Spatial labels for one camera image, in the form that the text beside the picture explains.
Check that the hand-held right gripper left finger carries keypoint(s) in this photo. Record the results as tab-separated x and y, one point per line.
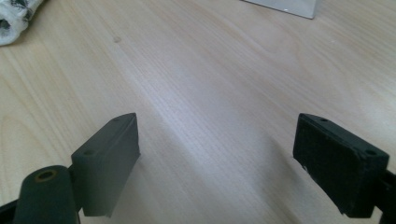
106	168

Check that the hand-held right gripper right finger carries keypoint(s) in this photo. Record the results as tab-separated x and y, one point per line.
339	168

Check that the white black patterned socks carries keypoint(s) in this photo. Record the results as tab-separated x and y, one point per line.
14	18

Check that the expandable grey metal bookend rack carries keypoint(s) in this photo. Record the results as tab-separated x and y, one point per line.
286	6

